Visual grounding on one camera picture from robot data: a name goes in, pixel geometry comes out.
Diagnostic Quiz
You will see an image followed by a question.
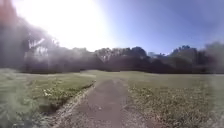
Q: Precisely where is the row of trees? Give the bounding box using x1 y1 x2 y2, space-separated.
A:
0 0 224 75

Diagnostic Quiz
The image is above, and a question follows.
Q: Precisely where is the grey gravel path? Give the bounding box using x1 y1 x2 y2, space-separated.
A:
49 78 158 128

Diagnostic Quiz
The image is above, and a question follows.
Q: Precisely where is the grass field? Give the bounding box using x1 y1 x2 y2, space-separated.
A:
83 69 224 128

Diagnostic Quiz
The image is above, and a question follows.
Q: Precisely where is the grass verge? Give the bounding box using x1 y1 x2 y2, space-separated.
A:
0 68 97 128

